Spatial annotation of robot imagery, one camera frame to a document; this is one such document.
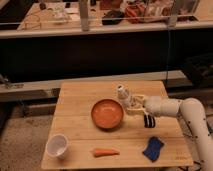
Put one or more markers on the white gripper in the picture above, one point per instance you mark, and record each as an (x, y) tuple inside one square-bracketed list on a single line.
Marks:
[(151, 104)]

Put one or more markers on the clear plastic bottle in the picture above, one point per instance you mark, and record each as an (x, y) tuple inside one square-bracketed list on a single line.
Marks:
[(124, 96)]

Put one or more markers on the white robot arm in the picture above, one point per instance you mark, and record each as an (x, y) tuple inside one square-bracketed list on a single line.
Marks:
[(192, 112)]

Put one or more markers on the black striped remote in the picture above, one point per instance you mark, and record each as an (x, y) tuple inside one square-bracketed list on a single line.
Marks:
[(149, 121)]

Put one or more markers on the orange bowl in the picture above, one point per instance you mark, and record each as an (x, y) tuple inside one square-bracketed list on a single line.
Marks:
[(107, 114)]

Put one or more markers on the wooden table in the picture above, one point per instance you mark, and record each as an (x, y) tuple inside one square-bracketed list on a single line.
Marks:
[(72, 118)]

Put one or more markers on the orange carrot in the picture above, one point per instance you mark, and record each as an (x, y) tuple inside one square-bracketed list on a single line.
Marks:
[(100, 152)]

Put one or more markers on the white paper cup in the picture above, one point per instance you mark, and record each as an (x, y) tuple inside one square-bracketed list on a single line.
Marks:
[(57, 146)]

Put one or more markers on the black bag on shelf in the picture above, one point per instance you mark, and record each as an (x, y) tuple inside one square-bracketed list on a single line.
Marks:
[(112, 17)]

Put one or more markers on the orange cloth on shelf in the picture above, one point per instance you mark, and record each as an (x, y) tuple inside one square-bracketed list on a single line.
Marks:
[(135, 13)]

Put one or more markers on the grey metal post right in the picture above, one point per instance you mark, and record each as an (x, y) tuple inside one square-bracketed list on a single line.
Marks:
[(174, 13)]

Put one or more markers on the grey metal post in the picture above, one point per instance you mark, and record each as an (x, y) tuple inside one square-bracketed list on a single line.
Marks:
[(83, 9), (174, 13)]

